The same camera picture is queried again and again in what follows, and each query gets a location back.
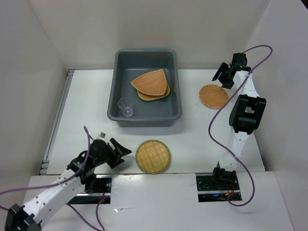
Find round yellow bamboo tray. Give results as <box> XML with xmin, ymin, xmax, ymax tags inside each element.
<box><xmin>135</xmin><ymin>140</ymin><xmax>171</xmax><ymax>174</ymax></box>

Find fan-shaped woven bamboo tray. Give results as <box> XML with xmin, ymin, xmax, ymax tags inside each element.
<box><xmin>131</xmin><ymin>69</ymin><xmax>167</xmax><ymax>96</ymax></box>

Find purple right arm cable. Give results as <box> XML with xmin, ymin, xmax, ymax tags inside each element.
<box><xmin>208</xmin><ymin>45</ymin><xmax>273</xmax><ymax>207</ymax></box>

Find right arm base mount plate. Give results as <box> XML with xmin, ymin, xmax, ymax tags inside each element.
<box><xmin>195</xmin><ymin>174</ymin><xmax>242</xmax><ymax>203</ymax></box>

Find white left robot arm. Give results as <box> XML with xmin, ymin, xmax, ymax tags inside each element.
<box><xmin>4</xmin><ymin>134</ymin><xmax>132</xmax><ymax>231</ymax></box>

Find grey plastic bin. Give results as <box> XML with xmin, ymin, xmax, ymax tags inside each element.
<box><xmin>107</xmin><ymin>48</ymin><xmax>182</xmax><ymax>127</ymax></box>

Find square woven bamboo tray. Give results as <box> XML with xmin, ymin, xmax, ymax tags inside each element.
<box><xmin>137</xmin><ymin>85</ymin><xmax>170</xmax><ymax>101</ymax></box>

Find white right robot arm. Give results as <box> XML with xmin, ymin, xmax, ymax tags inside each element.
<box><xmin>211</xmin><ymin>53</ymin><xmax>267</xmax><ymax>190</ymax></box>

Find clear plastic cup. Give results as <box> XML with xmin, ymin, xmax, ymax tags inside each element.
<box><xmin>118</xmin><ymin>97</ymin><xmax>134</xmax><ymax>117</ymax></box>

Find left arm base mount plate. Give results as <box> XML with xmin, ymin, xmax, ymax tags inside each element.
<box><xmin>68</xmin><ymin>175</ymin><xmax>112</xmax><ymax>205</ymax></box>

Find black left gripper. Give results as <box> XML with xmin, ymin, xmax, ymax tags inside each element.
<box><xmin>94</xmin><ymin>137</ymin><xmax>132</xmax><ymax>168</ymax></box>

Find round orange woven tray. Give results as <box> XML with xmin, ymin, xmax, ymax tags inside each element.
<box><xmin>199</xmin><ymin>84</ymin><xmax>229</xmax><ymax>109</ymax></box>

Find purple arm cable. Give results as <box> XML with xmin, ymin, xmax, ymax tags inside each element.
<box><xmin>208</xmin><ymin>45</ymin><xmax>273</xmax><ymax>207</ymax></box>
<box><xmin>0</xmin><ymin>126</ymin><xmax>114</xmax><ymax>231</ymax></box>

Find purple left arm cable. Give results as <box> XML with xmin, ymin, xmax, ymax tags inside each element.
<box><xmin>0</xmin><ymin>126</ymin><xmax>114</xmax><ymax>231</ymax></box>

